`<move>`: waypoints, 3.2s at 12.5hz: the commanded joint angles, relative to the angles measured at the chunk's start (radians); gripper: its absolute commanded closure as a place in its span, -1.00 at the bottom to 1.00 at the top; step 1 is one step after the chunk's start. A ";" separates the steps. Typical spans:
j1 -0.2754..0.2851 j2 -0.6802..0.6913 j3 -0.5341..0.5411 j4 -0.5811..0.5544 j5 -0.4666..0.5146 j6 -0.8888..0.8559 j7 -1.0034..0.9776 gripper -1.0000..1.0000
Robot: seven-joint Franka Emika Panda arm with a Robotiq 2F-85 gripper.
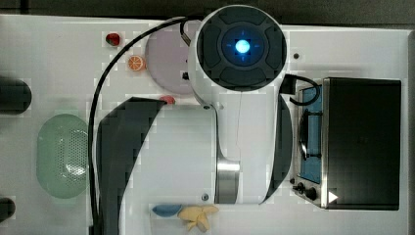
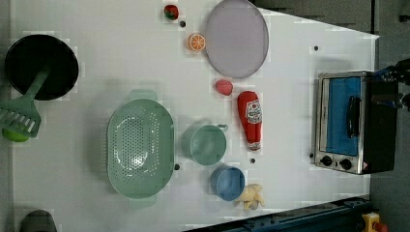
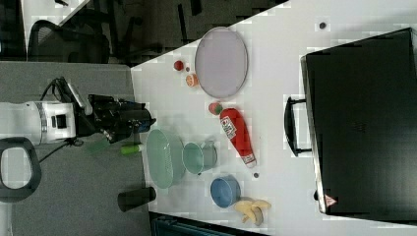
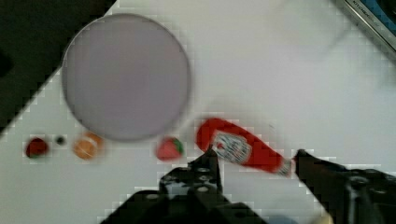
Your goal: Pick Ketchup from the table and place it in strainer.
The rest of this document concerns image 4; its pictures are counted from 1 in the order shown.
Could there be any toy orange slice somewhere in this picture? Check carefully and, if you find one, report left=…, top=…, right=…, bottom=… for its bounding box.
left=73, top=132, right=104, bottom=160

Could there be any red ketchup bottle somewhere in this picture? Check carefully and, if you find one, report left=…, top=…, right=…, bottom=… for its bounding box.
left=195, top=118, right=293, bottom=176

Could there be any toy strawberry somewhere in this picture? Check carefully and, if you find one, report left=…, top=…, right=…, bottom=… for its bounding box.
left=155, top=137, right=184, bottom=161

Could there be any small red toy fruit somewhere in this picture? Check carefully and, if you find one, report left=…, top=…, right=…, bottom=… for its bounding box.
left=25, top=137, right=50, bottom=158

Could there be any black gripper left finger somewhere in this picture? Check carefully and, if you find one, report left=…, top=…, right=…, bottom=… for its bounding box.
left=159, top=149, right=222, bottom=200

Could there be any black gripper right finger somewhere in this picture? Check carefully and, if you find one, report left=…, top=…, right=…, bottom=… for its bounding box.
left=293, top=149, right=396, bottom=224

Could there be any round grey plate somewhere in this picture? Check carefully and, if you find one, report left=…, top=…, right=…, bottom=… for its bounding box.
left=62, top=14, right=191, bottom=141

